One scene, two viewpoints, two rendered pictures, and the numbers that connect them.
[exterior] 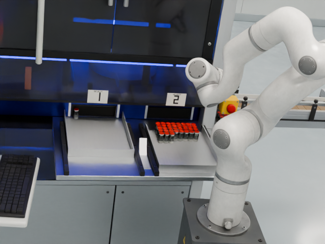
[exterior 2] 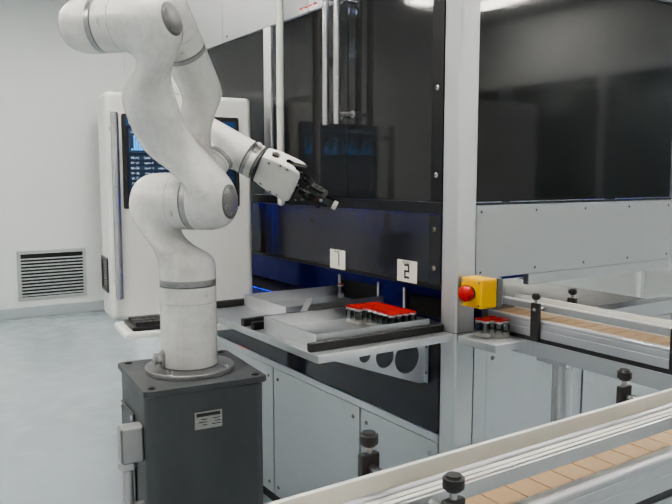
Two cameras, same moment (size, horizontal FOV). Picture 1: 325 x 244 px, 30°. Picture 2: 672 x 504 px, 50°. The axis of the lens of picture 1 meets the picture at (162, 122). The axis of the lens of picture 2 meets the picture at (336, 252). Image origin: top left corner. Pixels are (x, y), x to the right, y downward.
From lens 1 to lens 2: 2.54 m
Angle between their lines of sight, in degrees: 70
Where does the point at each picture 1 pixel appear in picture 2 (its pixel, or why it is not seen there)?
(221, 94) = not seen: hidden behind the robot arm
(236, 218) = (169, 354)
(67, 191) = (321, 399)
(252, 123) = (167, 180)
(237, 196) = (163, 308)
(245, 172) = (164, 264)
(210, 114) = (449, 305)
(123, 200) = not seen: hidden behind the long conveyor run
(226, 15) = (449, 122)
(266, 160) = not seen: outside the picture
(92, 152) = (258, 303)
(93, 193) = (341, 412)
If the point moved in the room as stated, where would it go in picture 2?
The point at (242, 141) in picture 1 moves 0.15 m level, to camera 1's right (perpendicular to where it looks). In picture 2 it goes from (136, 198) to (140, 200)
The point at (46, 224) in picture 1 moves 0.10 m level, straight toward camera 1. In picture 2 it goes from (308, 445) to (282, 451)
